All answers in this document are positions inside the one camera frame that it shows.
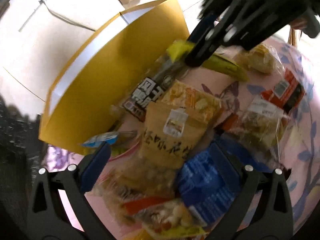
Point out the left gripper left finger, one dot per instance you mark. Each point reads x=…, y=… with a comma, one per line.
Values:
x=46, y=216

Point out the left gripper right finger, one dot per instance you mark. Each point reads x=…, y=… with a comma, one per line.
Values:
x=273, y=217

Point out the pale bun packet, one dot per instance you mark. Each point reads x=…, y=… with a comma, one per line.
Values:
x=260, y=58

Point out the blue snack bag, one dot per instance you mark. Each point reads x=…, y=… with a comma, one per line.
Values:
x=208, y=183

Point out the clear bag of snacks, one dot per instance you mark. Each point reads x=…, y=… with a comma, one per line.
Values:
x=261, y=127

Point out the small blue-white packet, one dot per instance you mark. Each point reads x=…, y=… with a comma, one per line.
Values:
x=97, y=140

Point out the red-black snack packet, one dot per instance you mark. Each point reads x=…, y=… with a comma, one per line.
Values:
x=286, y=94

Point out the orange snack packet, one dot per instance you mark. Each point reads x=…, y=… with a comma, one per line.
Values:
x=204, y=106

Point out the peanut snack packet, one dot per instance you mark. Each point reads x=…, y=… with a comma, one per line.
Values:
x=163, y=218

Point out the black-white label snack packet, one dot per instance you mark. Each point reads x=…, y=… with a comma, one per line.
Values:
x=151, y=88

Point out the brown kraft snack bag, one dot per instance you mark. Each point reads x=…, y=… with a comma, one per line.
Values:
x=170, y=134

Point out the dark carved wooden furniture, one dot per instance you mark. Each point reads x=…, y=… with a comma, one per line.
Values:
x=21, y=156

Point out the yellow cardboard box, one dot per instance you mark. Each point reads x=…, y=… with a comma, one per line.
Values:
x=105, y=70

